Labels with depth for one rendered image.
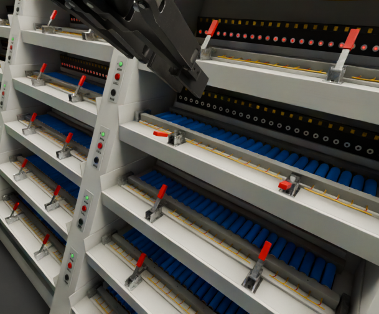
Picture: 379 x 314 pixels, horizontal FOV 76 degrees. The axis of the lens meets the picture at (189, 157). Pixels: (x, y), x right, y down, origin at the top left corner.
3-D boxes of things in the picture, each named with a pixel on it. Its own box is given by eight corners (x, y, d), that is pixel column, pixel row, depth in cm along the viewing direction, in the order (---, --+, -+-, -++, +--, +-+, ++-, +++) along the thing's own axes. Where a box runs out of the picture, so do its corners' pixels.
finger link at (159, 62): (150, 66, 28) (146, 66, 29) (180, 93, 34) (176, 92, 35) (160, 43, 28) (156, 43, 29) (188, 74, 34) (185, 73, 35)
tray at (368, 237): (384, 269, 35) (419, 218, 30) (119, 139, 66) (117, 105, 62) (387, 205, 49) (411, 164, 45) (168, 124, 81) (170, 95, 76)
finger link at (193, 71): (173, 43, 25) (196, 47, 24) (195, 69, 30) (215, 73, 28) (167, 57, 25) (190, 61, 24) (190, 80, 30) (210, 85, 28)
